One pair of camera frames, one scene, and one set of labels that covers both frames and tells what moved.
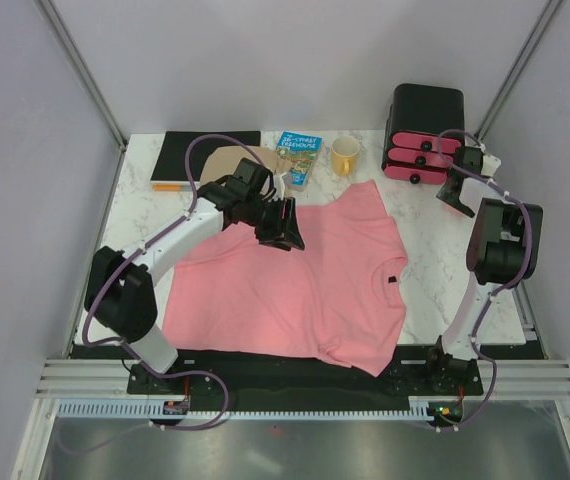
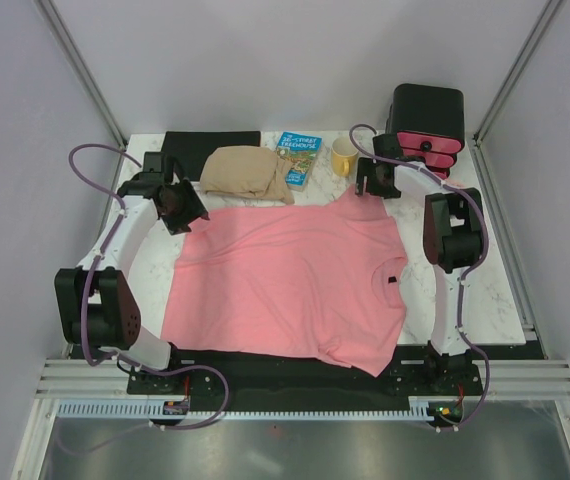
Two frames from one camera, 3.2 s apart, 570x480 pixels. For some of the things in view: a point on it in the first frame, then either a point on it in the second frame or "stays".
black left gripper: x=284 y=234 to x=193 y=210
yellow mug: x=344 y=156 stays
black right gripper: x=458 y=206 to x=365 y=168
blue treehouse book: x=303 y=150 stays
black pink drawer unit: x=425 y=126 stays
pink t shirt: x=340 y=298 stays
